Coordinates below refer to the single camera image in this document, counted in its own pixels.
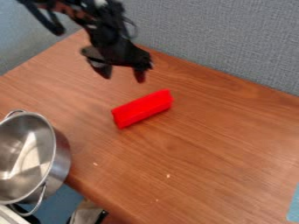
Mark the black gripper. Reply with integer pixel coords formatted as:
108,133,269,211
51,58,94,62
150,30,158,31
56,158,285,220
80,26,152,83

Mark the red plastic block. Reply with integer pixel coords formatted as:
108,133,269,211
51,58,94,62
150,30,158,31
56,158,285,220
111,89,174,129

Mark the metal pot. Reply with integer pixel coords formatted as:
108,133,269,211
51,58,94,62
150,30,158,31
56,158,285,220
0,109,71,209

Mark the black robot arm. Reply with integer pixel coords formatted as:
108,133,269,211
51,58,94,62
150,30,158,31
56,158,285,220
16,0,154,83

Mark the white box corner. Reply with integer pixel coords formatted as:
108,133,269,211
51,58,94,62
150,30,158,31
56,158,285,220
0,205,30,224

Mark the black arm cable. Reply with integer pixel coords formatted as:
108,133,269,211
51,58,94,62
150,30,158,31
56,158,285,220
24,0,68,37

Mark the grey metal table bracket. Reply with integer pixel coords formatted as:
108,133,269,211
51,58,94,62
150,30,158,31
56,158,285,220
67,199,108,224

